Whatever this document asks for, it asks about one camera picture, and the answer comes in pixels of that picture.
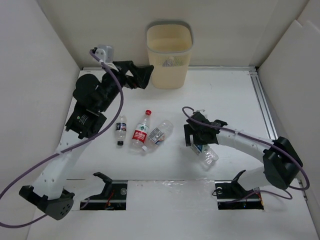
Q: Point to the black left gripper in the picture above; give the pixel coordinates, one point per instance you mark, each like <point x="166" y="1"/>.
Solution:
<point x="141" y="74"/>

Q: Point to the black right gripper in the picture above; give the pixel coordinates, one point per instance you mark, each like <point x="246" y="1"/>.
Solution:
<point x="188" y="130"/>

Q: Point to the clear bottle silver label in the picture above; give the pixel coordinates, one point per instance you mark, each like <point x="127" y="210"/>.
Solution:
<point x="158" y="136"/>

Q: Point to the clear bottle blue green label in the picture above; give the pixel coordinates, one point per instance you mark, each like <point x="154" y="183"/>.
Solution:
<point x="206" y="156"/>

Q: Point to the red label water bottle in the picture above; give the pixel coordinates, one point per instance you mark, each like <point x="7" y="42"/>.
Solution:
<point x="140" y="132"/>

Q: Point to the blue label water bottle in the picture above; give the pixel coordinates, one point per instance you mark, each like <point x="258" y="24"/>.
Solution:
<point x="169" y="62"/>

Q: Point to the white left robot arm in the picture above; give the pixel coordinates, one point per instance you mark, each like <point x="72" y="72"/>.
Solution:
<point x="93" y="97"/>

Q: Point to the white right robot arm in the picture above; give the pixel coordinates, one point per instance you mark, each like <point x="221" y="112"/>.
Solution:
<point x="280" y="161"/>

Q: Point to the beige plastic waste bin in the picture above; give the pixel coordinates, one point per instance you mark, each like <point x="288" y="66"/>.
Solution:
<point x="169" y="45"/>

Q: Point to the small black cap cola bottle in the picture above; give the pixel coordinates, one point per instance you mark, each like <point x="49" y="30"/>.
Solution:
<point x="120" y="130"/>

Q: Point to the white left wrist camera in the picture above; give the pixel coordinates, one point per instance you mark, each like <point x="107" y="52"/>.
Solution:
<point x="103" y="53"/>

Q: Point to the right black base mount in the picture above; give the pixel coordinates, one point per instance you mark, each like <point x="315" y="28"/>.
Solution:
<point x="230" y="195"/>

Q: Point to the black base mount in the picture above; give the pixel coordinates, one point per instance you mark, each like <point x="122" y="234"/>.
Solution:
<point x="230" y="195"/>
<point x="113" y="196"/>

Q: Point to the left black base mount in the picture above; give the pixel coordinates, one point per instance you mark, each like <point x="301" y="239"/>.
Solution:
<point x="113" y="196"/>

